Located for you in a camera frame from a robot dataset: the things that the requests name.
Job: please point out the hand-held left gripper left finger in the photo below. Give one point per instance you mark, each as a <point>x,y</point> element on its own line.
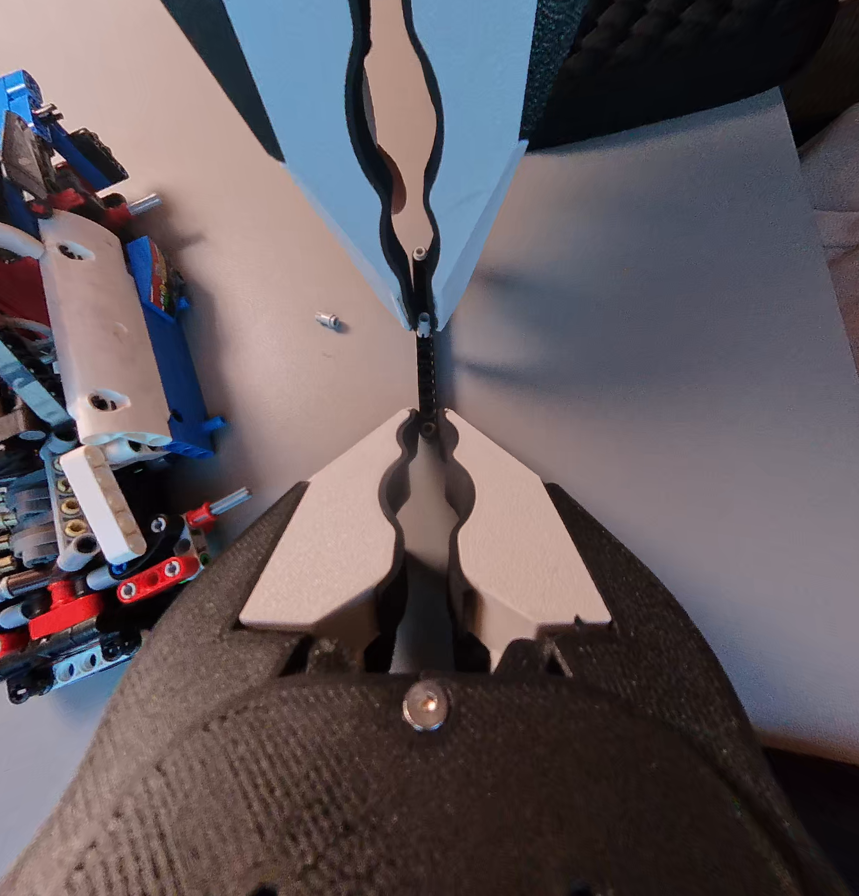
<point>324,553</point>

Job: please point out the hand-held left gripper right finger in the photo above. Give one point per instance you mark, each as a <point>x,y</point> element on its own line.
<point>527,553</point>

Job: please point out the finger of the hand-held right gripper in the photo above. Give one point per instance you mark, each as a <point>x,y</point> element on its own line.
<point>303,105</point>
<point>478,105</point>

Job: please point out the black lego beam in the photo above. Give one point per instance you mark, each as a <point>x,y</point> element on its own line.
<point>427,371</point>

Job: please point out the partly built lego car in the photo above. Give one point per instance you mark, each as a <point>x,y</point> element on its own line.
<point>100,315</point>

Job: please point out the person's right hand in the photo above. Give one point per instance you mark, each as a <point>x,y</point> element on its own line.
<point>393,178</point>

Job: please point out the black padded chair armrest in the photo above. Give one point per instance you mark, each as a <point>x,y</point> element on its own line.
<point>681,56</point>

